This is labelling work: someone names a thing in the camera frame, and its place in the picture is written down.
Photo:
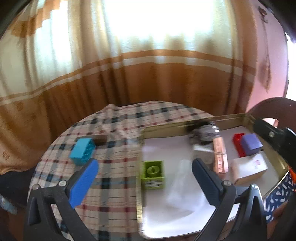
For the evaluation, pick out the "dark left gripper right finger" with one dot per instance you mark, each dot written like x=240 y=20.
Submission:
x=210 y=183

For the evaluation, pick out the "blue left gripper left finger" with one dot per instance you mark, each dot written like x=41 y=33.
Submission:
x=81 y=181

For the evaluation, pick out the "copper pink case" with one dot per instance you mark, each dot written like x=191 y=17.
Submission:
x=220 y=165

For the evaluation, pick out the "purple block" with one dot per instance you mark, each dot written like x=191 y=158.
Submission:
x=251 y=144

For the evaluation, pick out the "white box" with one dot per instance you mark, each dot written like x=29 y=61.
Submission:
x=249 y=168

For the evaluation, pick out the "blue toy brick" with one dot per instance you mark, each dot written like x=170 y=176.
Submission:
x=82 y=151

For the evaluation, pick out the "red toy brick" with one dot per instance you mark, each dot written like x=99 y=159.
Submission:
x=237 y=143

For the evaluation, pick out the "brown comb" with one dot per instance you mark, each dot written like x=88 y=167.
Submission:
x=99 y=140

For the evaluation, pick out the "green toy brick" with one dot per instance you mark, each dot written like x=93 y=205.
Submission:
x=153 y=175

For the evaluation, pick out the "wooden chair back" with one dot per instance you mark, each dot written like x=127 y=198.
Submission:
x=277 y=111

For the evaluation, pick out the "plaid tablecloth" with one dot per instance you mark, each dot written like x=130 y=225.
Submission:
x=109 y=208

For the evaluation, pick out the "gold metal tray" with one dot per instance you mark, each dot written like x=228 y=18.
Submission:
x=177 y=207

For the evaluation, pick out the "navy patterned cushion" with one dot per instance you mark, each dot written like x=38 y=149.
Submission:
x=279 y=195

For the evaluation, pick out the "beige orange curtain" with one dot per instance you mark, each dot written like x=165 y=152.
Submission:
x=64 y=60

